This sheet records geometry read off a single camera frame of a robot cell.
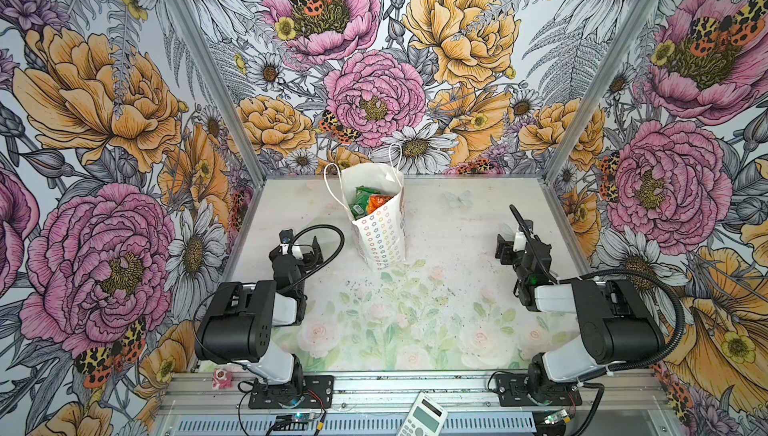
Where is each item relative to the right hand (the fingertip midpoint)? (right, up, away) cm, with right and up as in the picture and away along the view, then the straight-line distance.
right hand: (511, 242), depth 94 cm
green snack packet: (-47, +11, -3) cm, 48 cm away
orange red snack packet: (-41, +13, -11) cm, 45 cm away
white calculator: (-29, -37, -24) cm, 53 cm away
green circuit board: (-60, -40, -22) cm, 76 cm away
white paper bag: (-40, +4, -12) cm, 42 cm away
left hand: (-65, -1, -1) cm, 65 cm away
